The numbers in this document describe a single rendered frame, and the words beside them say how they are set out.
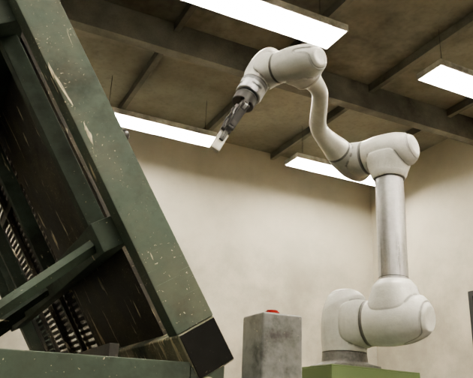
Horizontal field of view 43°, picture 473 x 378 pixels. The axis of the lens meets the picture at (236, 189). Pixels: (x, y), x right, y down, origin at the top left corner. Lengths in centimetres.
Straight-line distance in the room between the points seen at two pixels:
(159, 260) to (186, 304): 13
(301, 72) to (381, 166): 52
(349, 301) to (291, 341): 54
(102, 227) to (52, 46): 48
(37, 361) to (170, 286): 35
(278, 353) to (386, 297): 56
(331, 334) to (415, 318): 30
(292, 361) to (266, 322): 12
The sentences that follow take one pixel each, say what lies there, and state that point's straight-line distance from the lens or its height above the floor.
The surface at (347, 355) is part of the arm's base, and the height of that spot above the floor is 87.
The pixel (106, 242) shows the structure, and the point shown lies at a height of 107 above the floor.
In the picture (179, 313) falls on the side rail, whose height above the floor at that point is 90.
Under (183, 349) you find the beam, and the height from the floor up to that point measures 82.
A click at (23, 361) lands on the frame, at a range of 140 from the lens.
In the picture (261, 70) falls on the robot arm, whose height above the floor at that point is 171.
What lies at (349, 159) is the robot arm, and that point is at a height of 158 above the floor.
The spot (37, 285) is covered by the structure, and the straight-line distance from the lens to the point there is 153.
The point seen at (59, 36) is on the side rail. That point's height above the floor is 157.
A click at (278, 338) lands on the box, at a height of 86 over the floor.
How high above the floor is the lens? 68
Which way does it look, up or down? 20 degrees up
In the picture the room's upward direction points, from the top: 2 degrees clockwise
